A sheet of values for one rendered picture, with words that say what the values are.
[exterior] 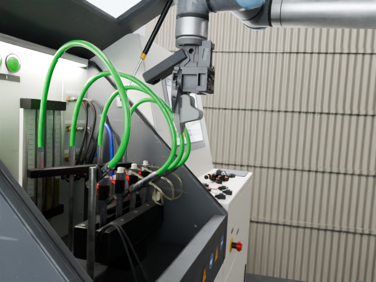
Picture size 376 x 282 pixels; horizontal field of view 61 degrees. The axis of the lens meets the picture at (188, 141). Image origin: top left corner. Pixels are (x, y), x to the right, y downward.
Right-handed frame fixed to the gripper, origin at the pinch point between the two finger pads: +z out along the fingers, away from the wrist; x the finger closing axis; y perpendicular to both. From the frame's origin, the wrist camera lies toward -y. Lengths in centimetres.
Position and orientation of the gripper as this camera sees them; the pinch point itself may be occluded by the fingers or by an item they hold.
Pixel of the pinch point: (178, 128)
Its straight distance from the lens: 74.4
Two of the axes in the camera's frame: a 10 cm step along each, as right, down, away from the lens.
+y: 9.5, 0.7, -3.0
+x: 3.1, -0.5, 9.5
